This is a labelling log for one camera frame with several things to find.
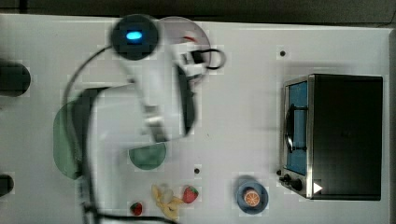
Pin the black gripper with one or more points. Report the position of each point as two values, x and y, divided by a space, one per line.
192 59

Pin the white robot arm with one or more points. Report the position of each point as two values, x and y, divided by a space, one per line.
160 59

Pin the grey round plate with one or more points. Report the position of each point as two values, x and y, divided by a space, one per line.
181 30

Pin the teal metal cup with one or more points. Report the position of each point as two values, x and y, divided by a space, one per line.
148 157

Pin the large plush strawberry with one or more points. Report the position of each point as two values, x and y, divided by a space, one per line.
190 194

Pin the blue bowl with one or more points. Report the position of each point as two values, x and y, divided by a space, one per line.
239 196

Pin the plush peeled banana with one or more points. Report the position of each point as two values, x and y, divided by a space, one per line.
167 202

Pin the orange slice toy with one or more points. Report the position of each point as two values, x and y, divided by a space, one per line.
252 198

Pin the small plush strawberry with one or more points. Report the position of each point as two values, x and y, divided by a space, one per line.
136 209

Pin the silver toaster oven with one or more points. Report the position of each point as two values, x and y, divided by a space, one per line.
332 137

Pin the black round container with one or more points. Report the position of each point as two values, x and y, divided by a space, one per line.
15 79

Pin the black cylindrical container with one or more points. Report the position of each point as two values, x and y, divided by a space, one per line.
6 185

